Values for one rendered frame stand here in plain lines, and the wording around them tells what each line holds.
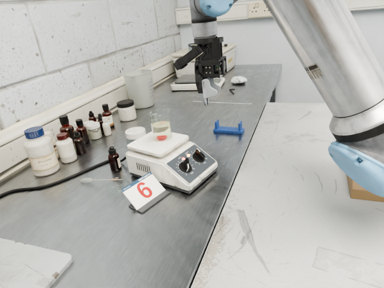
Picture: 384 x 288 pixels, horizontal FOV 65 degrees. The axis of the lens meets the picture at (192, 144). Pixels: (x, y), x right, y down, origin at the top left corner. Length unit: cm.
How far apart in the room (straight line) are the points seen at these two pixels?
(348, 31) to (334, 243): 35
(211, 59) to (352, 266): 65
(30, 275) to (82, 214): 18
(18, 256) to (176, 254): 29
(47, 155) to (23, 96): 26
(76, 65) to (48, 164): 49
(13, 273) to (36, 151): 37
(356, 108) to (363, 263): 25
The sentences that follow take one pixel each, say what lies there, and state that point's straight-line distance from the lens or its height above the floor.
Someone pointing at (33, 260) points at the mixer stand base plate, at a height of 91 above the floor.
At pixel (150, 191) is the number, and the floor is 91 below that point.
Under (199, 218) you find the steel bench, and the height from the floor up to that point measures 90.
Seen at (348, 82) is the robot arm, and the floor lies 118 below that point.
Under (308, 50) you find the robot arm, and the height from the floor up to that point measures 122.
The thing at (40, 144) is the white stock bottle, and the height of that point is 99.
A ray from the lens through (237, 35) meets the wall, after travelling 209.
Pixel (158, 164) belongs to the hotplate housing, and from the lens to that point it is 72.
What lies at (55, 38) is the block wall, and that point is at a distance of 122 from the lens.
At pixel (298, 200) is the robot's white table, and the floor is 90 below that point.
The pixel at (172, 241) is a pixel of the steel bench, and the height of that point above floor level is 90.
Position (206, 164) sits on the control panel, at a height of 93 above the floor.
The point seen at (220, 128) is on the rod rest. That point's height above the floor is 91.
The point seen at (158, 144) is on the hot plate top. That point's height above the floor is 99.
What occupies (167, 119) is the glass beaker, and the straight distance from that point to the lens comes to 76.
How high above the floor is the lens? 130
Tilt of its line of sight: 25 degrees down
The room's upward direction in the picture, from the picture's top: 6 degrees counter-clockwise
